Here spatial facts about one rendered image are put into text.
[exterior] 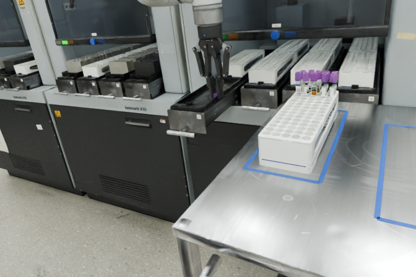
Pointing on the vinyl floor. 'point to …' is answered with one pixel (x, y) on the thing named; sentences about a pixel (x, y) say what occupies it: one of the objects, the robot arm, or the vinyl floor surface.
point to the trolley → (316, 204)
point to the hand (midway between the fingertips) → (215, 87)
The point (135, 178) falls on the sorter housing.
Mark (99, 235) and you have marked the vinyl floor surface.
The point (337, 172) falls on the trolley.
